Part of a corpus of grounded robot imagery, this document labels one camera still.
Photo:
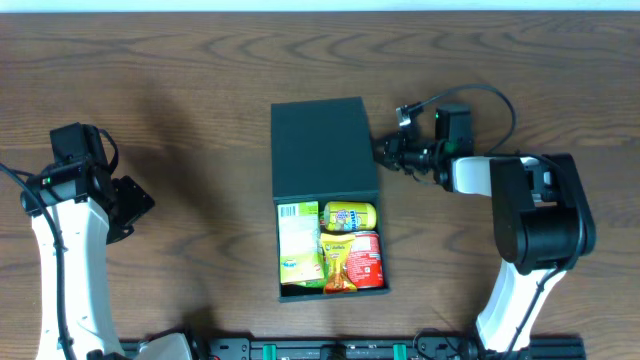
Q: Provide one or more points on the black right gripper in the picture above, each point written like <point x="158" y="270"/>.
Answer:
<point x="396" y="153"/>

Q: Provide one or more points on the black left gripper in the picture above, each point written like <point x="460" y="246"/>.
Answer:
<point x="130" y="201"/>

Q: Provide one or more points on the black box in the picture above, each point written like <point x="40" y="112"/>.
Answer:
<point x="322" y="151"/>

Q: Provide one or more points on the yellow snack cup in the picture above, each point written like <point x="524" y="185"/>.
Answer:
<point x="349" y="216"/>

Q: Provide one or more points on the yellow Julie's snack packet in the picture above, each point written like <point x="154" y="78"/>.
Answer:
<point x="337" y="249"/>

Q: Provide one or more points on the red chips can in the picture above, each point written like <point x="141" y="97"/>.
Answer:
<point x="364" y="263"/>

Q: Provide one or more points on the green Pretz snack box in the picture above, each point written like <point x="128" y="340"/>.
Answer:
<point x="300" y="253"/>

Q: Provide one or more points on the green Haribo gummy bag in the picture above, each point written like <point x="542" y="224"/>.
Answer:
<point x="316" y="283"/>

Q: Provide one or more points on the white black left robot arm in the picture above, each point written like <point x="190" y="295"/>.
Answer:
<point x="77" y="208"/>

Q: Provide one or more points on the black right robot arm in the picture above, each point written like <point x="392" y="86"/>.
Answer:
<point x="542" y="225"/>

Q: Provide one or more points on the black mounting rail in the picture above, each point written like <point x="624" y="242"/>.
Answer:
<point x="424" y="346"/>

